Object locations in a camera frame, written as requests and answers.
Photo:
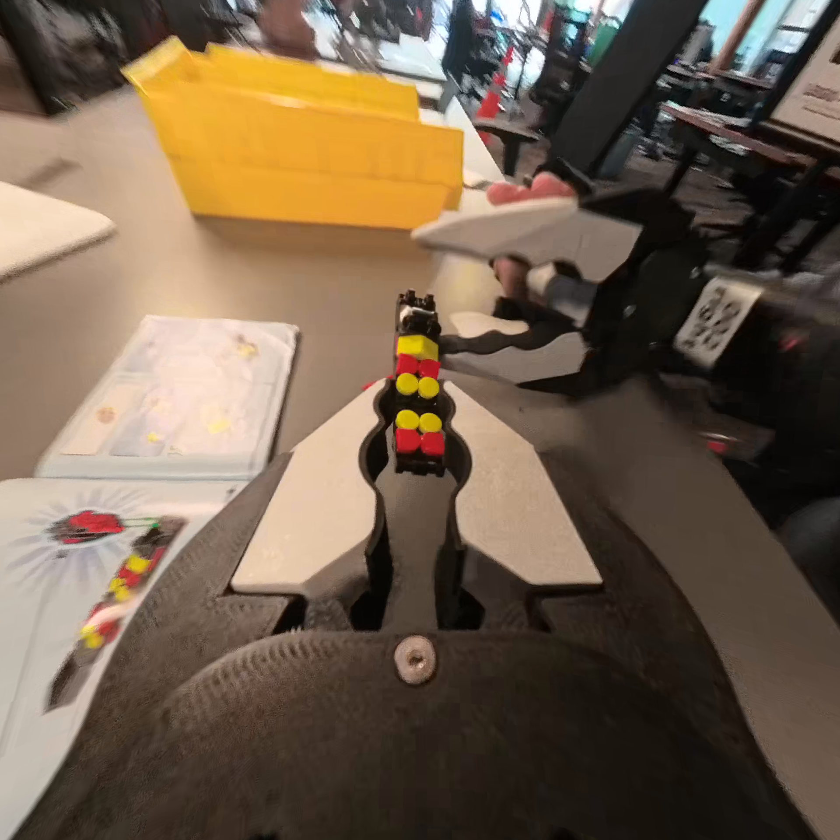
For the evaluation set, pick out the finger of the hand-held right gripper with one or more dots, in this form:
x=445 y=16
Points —
x=538 y=229
x=544 y=364

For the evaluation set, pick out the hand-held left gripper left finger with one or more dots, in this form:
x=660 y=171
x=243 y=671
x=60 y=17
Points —
x=308 y=525

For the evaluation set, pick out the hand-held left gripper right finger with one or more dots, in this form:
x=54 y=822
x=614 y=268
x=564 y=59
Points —
x=525 y=525

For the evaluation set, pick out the long black red yellow lego assembly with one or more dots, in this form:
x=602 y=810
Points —
x=420 y=387

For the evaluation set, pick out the person's right hand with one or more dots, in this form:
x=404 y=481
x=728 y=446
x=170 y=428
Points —
x=531 y=189

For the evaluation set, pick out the orange traffic cone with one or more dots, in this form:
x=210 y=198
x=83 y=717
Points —
x=491 y=98

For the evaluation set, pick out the open instruction booklet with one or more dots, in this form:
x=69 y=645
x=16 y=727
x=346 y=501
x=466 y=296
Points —
x=164 y=407

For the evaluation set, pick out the yellow plastic bin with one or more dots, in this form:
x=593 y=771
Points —
x=295 y=151

